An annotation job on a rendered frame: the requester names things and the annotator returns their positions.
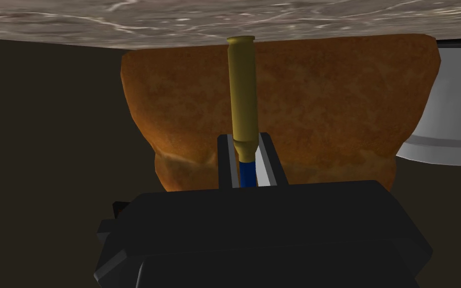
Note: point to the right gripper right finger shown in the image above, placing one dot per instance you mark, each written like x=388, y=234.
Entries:
x=269, y=164

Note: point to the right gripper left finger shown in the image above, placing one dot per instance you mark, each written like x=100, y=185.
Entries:
x=226, y=164

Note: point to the brown bread slice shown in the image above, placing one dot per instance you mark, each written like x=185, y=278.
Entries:
x=334, y=112

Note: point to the white pot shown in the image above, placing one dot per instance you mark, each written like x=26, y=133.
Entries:
x=450, y=112

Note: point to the yellow and blue pen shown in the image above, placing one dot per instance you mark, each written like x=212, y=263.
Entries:
x=243, y=96

